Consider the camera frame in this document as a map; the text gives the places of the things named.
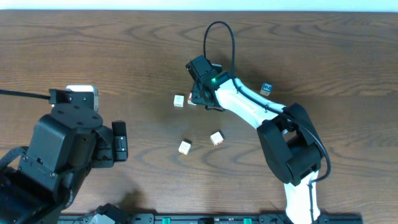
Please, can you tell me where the red letter I block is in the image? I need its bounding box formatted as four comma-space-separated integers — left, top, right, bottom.
187, 91, 196, 105

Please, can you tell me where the red letter A block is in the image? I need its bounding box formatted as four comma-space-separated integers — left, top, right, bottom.
174, 95, 185, 108

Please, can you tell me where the blue number 2 block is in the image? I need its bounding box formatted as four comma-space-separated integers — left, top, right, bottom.
260, 83, 273, 96

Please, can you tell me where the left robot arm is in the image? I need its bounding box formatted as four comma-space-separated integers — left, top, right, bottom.
1, 85, 128, 223

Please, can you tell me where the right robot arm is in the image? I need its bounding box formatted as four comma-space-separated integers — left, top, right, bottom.
185, 55, 323, 223

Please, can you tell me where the wooden block red side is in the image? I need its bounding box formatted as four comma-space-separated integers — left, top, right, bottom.
210, 131, 224, 146

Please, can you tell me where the plain wooden block lower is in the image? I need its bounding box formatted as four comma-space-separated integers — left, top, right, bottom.
178, 141, 192, 155

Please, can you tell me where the right black cable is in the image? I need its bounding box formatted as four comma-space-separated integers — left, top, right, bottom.
203, 21, 332, 224

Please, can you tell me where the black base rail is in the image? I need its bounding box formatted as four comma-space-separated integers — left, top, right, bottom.
58, 203, 364, 224

